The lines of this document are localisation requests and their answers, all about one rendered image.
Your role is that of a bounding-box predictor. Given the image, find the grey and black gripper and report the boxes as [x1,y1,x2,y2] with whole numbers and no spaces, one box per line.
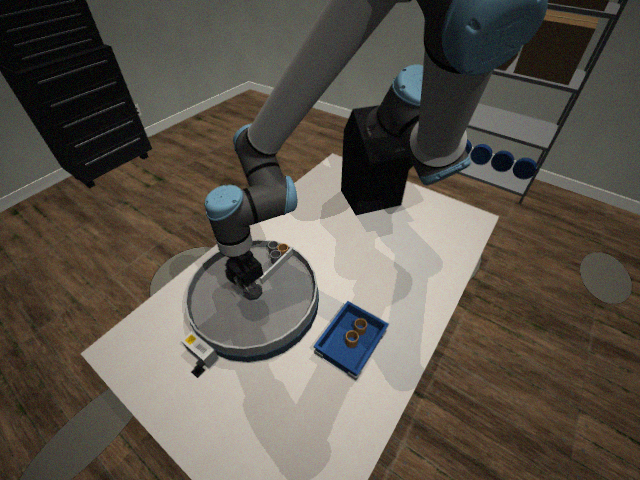
[225,249,264,293]

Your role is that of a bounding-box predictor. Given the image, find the blue open crate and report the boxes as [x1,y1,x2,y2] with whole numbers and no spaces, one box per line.
[313,302,387,380]

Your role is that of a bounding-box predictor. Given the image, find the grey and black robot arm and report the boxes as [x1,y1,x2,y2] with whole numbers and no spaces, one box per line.
[205,0,548,257]

